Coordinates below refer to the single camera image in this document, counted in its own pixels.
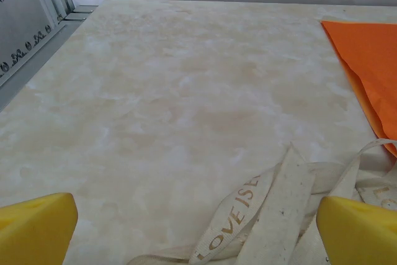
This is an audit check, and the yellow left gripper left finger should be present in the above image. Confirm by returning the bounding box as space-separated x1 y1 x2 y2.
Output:
0 192 79 265

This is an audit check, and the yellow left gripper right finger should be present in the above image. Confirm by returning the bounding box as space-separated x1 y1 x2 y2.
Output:
316 195 397 265

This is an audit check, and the orange wrapping paper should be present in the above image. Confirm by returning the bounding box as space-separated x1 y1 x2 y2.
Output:
321 20 397 158

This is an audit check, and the cream printed ribbon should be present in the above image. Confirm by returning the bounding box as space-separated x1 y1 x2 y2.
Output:
127 138 397 265

